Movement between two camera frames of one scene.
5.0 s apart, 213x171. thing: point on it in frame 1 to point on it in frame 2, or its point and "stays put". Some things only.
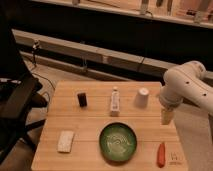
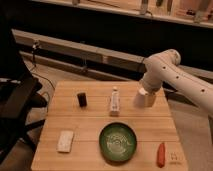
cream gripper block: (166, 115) to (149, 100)
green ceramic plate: (118, 142) stays put
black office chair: (19, 93) stays put
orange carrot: (161, 155) stays put
